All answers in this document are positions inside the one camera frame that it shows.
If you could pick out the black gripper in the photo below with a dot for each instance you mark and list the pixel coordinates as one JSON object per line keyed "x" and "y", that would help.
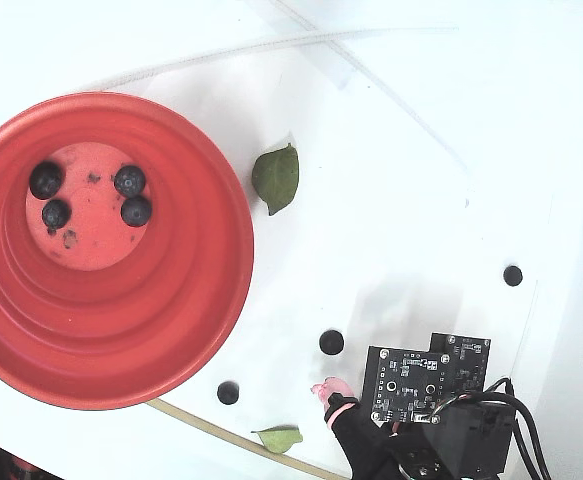
{"x": 360, "y": 434}

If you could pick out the dark blueberry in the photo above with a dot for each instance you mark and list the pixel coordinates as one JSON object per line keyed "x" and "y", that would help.
{"x": 136, "y": 211}
{"x": 56, "y": 214}
{"x": 46, "y": 180}
{"x": 130, "y": 181}
{"x": 512, "y": 275}
{"x": 227, "y": 392}
{"x": 331, "y": 342}

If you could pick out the red collapsible cup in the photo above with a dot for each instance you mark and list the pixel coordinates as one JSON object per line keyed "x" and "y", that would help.
{"x": 171, "y": 300}

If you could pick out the light green leaf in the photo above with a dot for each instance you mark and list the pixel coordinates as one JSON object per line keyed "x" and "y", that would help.
{"x": 278, "y": 439}

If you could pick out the thin wooden stick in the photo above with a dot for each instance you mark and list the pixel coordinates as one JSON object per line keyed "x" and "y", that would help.
{"x": 206, "y": 424}

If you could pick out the dark green leaf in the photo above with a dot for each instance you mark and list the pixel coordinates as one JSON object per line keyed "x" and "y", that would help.
{"x": 276, "y": 180}

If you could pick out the black camera circuit board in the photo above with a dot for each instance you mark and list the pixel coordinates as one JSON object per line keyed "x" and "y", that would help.
{"x": 466, "y": 365}
{"x": 406, "y": 385}

